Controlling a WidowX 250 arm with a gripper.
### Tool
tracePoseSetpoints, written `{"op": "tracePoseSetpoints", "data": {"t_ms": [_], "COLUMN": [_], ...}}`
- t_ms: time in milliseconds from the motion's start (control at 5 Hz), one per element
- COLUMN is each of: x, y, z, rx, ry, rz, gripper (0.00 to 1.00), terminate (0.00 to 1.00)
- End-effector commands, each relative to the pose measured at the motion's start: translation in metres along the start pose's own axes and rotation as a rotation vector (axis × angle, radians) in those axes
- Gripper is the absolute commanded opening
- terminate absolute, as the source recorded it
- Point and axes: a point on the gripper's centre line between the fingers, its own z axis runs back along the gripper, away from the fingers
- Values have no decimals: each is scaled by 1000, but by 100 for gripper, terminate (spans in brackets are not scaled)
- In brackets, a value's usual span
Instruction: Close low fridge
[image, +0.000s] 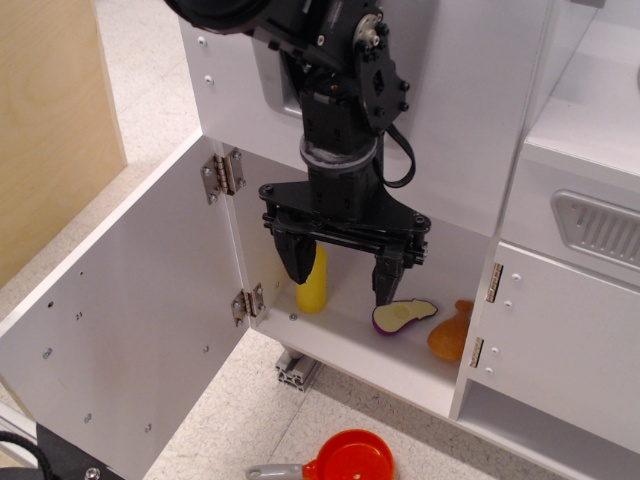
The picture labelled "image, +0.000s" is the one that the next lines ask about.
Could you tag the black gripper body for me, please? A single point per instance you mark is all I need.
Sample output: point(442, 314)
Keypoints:
point(347, 206)

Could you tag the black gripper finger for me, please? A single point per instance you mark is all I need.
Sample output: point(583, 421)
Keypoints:
point(297, 253)
point(387, 274)

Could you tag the white low fridge door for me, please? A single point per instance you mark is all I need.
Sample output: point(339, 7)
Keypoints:
point(113, 349)

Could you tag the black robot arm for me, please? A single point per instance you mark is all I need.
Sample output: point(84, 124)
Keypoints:
point(337, 58)

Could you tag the white toy fridge cabinet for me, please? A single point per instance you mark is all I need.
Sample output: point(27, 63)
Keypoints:
point(473, 68)

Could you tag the yellow toy bottle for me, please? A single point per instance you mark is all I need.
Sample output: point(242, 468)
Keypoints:
point(311, 297)

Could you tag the purple toy eggplant half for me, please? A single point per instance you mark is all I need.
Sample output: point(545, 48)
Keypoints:
point(392, 318)

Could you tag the lower metal door hinge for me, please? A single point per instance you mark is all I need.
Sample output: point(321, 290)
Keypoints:
point(248, 304)

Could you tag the metal door hinge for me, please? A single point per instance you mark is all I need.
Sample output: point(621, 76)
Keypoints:
point(223, 175)
point(248, 304)

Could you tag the orange toy chicken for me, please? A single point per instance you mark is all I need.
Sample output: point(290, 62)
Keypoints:
point(447, 341)

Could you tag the upper metal door hinge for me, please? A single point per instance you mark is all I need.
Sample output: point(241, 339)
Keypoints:
point(223, 175)

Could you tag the upper oven door hinge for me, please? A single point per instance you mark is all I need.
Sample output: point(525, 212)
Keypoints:
point(494, 282)

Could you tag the oven door hinge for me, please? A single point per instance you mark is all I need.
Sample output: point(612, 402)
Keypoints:
point(476, 352)
point(494, 282)

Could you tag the aluminium extrusion foot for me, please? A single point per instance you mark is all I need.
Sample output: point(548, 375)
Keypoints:
point(297, 371)

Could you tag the lower oven door hinge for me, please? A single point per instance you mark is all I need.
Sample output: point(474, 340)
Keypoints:
point(476, 352)

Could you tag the grey ice dispenser recess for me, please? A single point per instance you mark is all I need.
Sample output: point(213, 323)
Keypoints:
point(278, 91)

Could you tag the orange toy pot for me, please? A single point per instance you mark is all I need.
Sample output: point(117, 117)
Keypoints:
point(350, 454)

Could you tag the white toy oven cabinet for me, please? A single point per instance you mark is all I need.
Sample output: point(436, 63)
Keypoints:
point(551, 369)

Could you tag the grey oven vent panel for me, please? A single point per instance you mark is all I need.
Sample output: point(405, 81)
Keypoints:
point(595, 235)

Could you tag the plywood board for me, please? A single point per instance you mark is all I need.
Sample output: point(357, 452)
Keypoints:
point(60, 139)

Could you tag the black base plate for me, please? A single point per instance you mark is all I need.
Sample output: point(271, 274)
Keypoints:
point(69, 461)

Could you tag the aluminium frame rail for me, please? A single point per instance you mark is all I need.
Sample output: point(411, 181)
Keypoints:
point(14, 420)

